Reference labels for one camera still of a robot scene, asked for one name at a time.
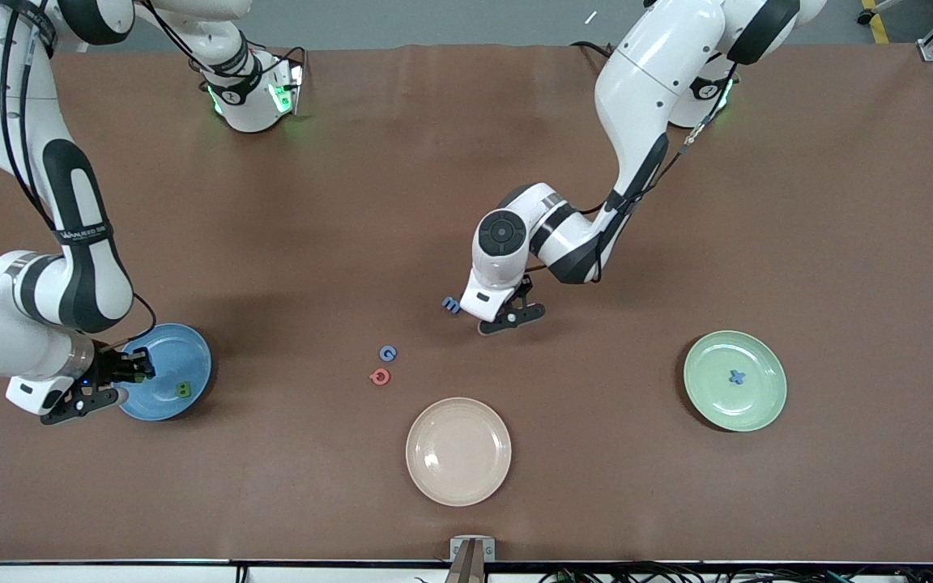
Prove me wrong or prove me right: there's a blue plate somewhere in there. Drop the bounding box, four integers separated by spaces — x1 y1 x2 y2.
114 323 213 422

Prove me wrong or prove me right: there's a beige plate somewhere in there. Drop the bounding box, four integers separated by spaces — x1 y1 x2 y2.
406 397 512 508

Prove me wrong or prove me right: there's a green plate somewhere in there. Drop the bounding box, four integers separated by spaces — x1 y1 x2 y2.
684 330 788 432

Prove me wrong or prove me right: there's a brown table cover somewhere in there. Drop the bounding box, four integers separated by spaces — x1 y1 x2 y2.
0 42 933 564

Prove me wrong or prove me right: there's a white table edge profile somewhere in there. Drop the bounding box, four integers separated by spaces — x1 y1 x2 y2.
0 560 933 583

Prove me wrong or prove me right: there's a metal base connector box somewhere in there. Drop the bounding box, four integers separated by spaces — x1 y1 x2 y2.
271 58 307 116

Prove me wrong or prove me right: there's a yellow floor tape strip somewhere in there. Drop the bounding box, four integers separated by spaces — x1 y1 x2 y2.
862 0 889 44

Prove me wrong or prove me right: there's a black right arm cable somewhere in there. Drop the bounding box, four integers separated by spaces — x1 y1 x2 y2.
0 0 158 351

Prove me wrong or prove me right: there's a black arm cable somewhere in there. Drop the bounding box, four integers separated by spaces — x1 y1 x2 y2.
573 71 741 215
0 0 158 351

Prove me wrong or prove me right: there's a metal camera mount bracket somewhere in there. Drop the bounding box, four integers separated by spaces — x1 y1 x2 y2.
444 536 496 583

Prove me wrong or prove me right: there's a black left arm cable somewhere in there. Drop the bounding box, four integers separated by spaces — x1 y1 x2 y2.
573 71 741 215

